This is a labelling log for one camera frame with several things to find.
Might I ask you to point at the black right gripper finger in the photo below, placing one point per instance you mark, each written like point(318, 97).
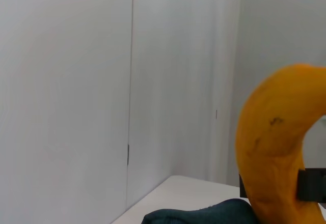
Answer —
point(313, 185)
point(243, 188)

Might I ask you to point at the dark teal lunch bag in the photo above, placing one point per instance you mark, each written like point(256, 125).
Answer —
point(203, 215)

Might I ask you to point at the yellow banana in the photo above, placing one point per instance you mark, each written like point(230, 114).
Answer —
point(275, 145)

